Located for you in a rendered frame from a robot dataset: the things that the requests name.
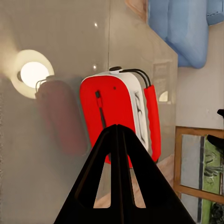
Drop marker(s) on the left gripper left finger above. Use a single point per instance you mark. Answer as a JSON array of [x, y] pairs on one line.
[[78, 207]]

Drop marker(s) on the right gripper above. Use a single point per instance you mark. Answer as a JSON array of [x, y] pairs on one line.
[[218, 142]]

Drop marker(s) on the door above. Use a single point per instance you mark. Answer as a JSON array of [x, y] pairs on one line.
[[199, 174]]

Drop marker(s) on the radio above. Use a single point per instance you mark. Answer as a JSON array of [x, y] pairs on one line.
[[115, 97]]

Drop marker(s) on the coffee table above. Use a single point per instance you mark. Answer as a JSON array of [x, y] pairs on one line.
[[47, 49]]

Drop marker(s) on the sofa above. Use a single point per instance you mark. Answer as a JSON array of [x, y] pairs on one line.
[[184, 26]]

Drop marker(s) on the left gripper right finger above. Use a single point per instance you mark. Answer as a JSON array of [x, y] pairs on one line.
[[162, 204]]

